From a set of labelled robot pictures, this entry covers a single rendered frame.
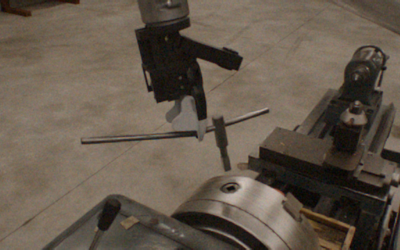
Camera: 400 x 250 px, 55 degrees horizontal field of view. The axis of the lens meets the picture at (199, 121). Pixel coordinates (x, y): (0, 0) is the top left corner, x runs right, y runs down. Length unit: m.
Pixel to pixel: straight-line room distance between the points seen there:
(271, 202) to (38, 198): 2.23
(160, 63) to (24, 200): 2.31
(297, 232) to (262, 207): 0.08
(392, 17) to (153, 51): 0.33
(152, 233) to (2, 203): 2.29
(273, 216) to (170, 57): 0.34
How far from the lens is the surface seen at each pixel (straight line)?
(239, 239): 0.71
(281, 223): 0.73
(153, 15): 0.59
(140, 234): 0.64
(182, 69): 0.60
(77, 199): 2.72
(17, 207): 2.80
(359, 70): 1.73
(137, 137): 0.65
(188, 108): 0.63
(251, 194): 0.74
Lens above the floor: 1.71
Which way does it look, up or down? 30 degrees down
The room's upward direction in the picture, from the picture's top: straight up
